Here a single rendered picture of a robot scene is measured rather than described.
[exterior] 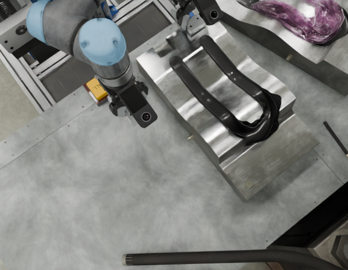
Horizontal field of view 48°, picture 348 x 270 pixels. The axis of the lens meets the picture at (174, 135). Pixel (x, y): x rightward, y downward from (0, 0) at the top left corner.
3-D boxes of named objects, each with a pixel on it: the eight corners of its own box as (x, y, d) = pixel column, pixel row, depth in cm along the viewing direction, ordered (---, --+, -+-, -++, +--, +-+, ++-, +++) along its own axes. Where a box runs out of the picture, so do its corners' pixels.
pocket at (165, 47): (152, 53, 115) (151, 47, 111) (167, 43, 115) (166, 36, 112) (161, 64, 114) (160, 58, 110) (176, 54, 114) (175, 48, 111)
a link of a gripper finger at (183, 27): (172, 19, 113) (179, -5, 105) (184, 33, 112) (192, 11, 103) (164, 23, 112) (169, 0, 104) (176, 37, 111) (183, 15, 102)
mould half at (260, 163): (139, 71, 119) (133, 51, 106) (205, 24, 123) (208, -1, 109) (243, 202, 108) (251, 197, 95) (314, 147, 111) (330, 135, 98)
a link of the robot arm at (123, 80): (137, 65, 77) (104, 89, 76) (140, 75, 81) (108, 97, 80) (116, 38, 78) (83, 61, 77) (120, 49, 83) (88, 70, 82)
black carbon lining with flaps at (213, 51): (165, 65, 112) (163, 49, 103) (209, 34, 114) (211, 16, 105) (242, 159, 104) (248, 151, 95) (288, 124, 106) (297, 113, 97)
